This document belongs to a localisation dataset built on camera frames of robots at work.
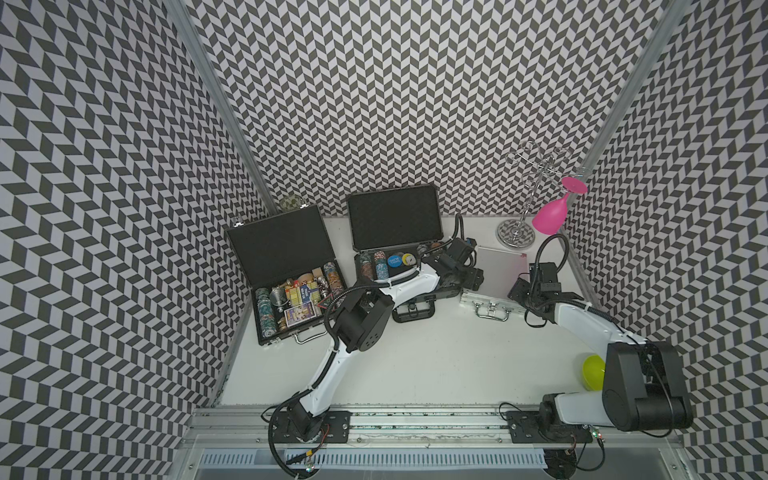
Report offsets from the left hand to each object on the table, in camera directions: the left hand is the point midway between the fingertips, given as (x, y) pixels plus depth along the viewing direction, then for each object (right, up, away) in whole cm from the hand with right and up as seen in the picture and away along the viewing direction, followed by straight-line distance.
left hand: (475, 279), depth 94 cm
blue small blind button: (-26, +5, +5) cm, 27 cm away
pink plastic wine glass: (+22, +19, -5) cm, 29 cm away
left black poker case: (-59, +2, +3) cm, 59 cm away
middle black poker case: (-27, +17, +11) cm, 34 cm away
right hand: (+13, -6, -2) cm, 14 cm away
